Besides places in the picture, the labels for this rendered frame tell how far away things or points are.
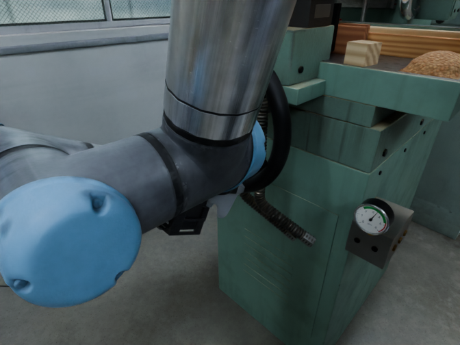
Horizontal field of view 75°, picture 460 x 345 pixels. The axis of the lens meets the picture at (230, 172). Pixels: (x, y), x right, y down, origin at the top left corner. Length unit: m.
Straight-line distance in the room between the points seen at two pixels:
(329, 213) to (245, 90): 0.55
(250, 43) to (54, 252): 0.16
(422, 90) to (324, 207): 0.31
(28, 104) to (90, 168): 1.52
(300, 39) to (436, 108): 0.24
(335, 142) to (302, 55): 0.19
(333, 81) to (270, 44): 0.43
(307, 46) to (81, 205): 0.48
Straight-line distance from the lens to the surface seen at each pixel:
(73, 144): 0.32
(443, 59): 0.60
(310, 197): 0.73
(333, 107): 0.63
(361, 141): 0.62
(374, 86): 0.59
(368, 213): 0.60
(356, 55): 0.60
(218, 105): 0.20
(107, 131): 1.88
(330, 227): 0.74
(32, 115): 1.75
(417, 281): 1.52
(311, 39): 0.59
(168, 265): 1.40
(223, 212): 0.46
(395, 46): 0.74
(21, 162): 0.24
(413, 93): 0.57
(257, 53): 0.19
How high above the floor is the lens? 1.01
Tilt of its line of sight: 30 degrees down
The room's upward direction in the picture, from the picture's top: straight up
